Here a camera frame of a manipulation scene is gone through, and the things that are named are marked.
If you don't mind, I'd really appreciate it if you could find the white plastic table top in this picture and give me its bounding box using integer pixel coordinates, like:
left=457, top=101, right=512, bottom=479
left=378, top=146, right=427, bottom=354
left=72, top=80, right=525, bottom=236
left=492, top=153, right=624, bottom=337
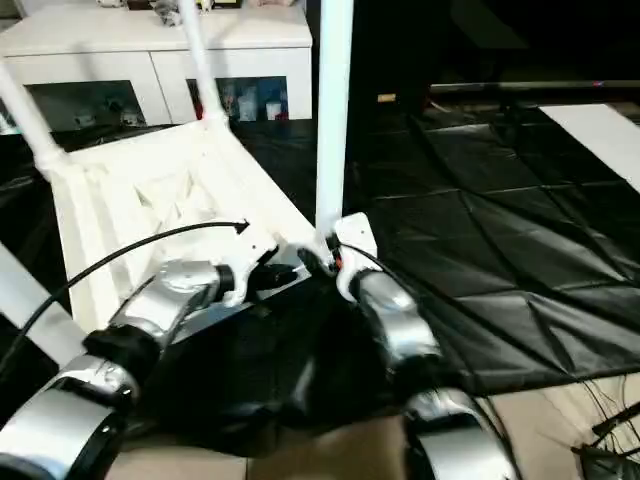
left=30, top=118, right=341, bottom=341

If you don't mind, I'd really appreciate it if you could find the black plastic mat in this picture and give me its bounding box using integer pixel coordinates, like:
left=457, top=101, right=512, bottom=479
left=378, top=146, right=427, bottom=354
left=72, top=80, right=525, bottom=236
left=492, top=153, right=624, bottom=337
left=0, top=95, right=640, bottom=451

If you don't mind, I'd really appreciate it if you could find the white cabinet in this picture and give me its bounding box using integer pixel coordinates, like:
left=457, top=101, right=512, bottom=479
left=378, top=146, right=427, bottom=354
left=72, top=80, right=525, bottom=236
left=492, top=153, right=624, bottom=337
left=0, top=0, right=314, bottom=131

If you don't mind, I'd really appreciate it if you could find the small grey object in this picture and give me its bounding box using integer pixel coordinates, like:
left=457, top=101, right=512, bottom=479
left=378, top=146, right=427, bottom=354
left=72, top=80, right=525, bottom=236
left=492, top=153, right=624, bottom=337
left=150, top=0, right=201, bottom=26

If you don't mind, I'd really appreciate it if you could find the white flat board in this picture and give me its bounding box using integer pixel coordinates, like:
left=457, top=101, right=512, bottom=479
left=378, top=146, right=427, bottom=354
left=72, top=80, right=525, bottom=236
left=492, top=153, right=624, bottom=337
left=540, top=103, right=640, bottom=193

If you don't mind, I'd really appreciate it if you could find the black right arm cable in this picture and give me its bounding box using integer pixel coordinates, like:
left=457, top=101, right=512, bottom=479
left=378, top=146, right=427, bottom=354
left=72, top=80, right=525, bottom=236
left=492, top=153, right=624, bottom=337
left=340, top=245, right=513, bottom=480

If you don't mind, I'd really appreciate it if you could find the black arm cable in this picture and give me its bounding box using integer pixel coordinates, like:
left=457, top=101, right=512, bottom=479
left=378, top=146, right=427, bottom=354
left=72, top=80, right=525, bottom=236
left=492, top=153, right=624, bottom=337
left=340, top=245, right=513, bottom=480
left=0, top=220, right=251, bottom=381

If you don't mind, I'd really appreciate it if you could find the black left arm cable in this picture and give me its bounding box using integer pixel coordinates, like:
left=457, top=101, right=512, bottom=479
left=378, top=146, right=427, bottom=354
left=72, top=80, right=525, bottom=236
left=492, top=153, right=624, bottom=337
left=0, top=220, right=251, bottom=381

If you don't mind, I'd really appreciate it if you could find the black metal rail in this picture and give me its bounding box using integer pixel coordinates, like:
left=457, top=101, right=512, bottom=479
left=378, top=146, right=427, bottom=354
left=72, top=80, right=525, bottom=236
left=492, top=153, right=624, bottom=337
left=430, top=80, right=640, bottom=98

